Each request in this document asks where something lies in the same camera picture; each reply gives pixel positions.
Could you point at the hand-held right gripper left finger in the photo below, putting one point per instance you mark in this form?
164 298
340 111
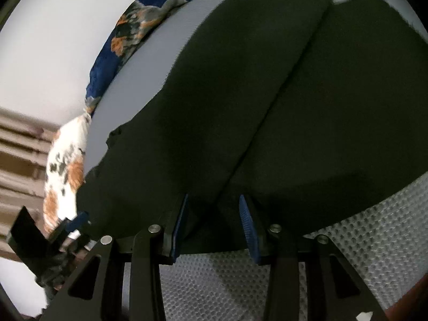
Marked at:
179 230

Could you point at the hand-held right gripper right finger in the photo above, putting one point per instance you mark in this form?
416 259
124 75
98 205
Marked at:
249 230

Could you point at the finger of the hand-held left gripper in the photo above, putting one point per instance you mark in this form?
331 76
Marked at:
79 220

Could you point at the black pants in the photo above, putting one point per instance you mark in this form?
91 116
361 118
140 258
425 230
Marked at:
267 107

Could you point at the white orange printed pillow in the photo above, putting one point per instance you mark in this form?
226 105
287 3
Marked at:
67 160

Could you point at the brown slatted furniture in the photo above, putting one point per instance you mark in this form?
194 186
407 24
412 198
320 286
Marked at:
20 147

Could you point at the grey mesh mattress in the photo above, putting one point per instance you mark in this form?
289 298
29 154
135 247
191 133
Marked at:
367 240

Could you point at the blue printed blanket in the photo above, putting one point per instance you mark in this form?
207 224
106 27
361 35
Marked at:
100 73

